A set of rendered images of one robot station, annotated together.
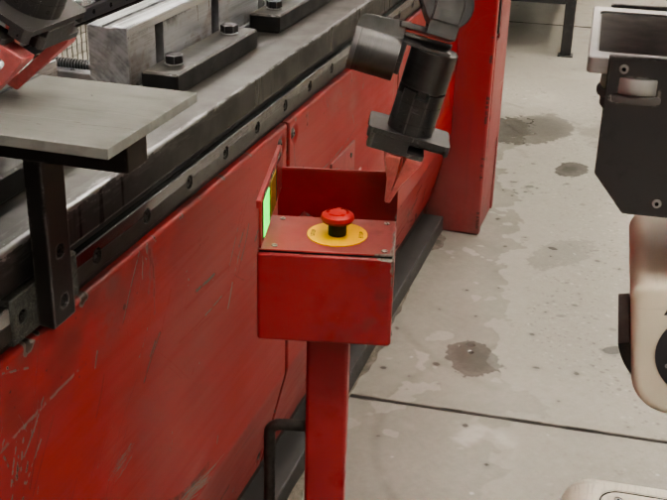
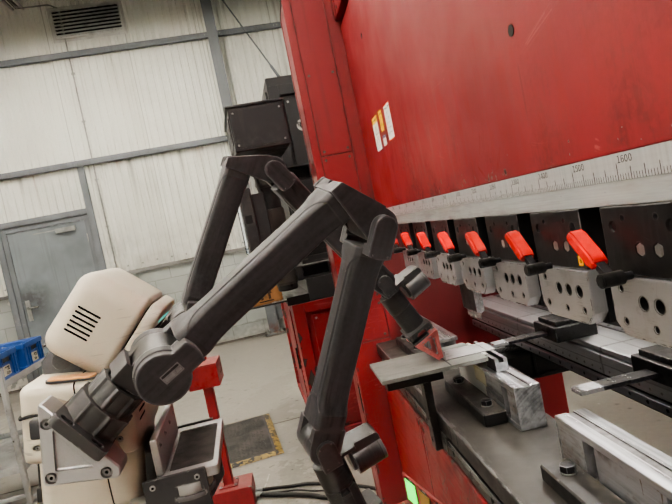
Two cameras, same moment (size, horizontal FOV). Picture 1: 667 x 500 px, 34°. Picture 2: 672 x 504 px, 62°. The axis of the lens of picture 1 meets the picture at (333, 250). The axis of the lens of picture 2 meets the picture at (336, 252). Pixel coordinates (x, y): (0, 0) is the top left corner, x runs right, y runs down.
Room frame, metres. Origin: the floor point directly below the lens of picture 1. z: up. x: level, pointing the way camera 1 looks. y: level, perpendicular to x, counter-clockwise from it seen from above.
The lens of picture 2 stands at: (2.21, -0.40, 1.39)
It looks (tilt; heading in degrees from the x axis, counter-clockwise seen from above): 3 degrees down; 158
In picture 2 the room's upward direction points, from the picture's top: 11 degrees counter-clockwise
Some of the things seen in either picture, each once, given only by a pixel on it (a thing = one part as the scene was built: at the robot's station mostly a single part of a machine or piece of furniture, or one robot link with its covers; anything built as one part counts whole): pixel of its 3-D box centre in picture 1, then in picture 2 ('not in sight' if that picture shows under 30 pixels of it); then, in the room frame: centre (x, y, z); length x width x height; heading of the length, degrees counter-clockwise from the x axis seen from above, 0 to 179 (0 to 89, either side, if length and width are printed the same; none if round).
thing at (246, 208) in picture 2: not in sight; (256, 231); (-0.28, 0.26, 1.42); 0.45 x 0.12 x 0.36; 169
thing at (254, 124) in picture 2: not in sight; (269, 205); (-0.32, 0.36, 1.53); 0.51 x 0.25 x 0.85; 169
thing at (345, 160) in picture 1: (346, 169); not in sight; (1.95, -0.02, 0.58); 0.15 x 0.02 x 0.07; 163
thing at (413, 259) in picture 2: not in sight; (419, 245); (0.61, 0.55, 1.26); 0.15 x 0.09 x 0.17; 163
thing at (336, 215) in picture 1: (337, 225); not in sight; (1.19, 0.00, 0.79); 0.04 x 0.04 x 0.04
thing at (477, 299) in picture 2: not in sight; (472, 299); (1.02, 0.43, 1.13); 0.10 x 0.02 x 0.10; 163
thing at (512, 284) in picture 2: not in sight; (526, 254); (1.37, 0.32, 1.26); 0.15 x 0.09 x 0.17; 163
